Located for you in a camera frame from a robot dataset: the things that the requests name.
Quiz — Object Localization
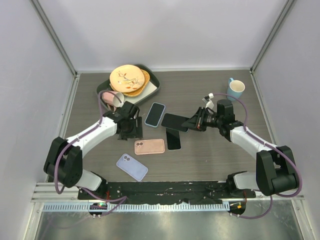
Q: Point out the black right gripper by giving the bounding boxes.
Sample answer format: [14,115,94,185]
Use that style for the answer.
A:
[182,106,223,132]

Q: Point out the dark blue phone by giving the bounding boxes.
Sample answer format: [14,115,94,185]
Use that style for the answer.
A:
[145,102,166,127]

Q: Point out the teal-edged phone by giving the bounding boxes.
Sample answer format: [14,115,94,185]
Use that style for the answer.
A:
[161,113,189,133]

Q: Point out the pink phone case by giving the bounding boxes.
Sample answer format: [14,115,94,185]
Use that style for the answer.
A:
[134,139,165,155]

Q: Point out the white-edged phone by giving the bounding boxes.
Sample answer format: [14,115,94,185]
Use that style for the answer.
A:
[166,128,181,151]

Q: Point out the light blue phone case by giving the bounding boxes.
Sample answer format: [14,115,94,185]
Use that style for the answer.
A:
[144,102,167,129]

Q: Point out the lavender phone case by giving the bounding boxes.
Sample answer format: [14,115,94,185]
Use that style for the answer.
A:
[116,153,148,182]

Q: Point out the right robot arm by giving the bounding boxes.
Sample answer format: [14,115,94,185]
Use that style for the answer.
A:
[182,99,302,198]

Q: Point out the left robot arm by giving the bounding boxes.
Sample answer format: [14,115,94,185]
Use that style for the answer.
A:
[43,101,143,200]

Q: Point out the pink mug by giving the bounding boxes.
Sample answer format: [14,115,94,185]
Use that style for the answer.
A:
[102,91,125,112]

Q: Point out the woven orange plate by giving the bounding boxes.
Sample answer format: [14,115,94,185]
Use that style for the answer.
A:
[122,68,151,98]

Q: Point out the white paper sheet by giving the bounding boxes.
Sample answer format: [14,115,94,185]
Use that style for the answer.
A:
[124,81,158,106]

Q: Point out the floral cream plate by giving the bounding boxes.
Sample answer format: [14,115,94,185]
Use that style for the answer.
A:
[109,64,145,93]

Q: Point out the dark green tray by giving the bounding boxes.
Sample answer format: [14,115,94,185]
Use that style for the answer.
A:
[96,64,160,109]

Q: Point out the blue mug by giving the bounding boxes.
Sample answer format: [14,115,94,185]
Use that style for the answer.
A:
[227,78,246,102]

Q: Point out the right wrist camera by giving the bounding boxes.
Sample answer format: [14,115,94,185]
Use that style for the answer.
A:
[202,93,215,110]

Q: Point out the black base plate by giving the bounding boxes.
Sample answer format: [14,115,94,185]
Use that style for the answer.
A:
[76,181,257,205]

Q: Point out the white cable duct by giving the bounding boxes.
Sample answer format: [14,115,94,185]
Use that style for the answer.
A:
[42,201,230,213]

